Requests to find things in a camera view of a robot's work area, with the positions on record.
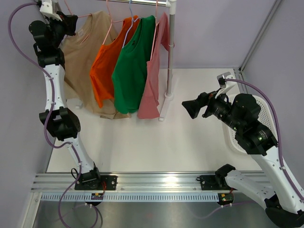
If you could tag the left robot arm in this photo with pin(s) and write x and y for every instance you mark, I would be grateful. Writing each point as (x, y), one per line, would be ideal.
(58, 120)

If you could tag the beige t shirt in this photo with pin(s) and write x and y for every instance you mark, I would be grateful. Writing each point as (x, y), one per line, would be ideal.
(80, 52)

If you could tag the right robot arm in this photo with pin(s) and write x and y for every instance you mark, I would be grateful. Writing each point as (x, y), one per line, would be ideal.
(280, 202)

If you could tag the black mounting plate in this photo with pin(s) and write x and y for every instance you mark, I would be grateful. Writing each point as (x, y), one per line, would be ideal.
(105, 182)
(213, 182)

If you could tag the pink t shirt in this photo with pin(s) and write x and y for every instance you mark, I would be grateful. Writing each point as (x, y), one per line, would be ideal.
(148, 108)

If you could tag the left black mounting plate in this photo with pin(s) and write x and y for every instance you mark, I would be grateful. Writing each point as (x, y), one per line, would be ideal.
(105, 182)

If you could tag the white plastic basket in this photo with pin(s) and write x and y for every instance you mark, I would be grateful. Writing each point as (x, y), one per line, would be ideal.
(264, 117)

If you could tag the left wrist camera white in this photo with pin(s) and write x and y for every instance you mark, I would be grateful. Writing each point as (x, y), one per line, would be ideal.
(49, 8)

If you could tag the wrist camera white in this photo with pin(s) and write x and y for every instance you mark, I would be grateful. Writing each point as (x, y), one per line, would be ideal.
(49, 8)
(224, 84)

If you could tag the green t shirt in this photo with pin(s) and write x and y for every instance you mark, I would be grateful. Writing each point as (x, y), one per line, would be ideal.
(130, 73)

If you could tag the orange t shirt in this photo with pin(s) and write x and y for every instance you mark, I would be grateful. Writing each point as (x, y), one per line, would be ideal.
(105, 62)

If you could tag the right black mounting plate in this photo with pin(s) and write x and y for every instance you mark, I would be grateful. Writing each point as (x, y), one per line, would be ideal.
(213, 182)

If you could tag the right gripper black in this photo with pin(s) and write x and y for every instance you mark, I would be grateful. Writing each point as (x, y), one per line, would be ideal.
(193, 107)

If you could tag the white slotted cable duct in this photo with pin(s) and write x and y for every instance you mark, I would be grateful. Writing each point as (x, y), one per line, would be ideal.
(130, 197)

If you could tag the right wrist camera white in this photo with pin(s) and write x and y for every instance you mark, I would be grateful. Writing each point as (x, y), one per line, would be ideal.
(224, 84)

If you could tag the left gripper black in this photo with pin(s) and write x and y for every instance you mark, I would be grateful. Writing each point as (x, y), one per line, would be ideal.
(68, 23)

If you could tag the metal clothes rack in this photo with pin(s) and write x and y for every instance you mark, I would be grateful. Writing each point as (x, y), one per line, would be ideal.
(171, 43)

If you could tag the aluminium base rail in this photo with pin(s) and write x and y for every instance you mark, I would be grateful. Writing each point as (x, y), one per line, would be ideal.
(133, 182)

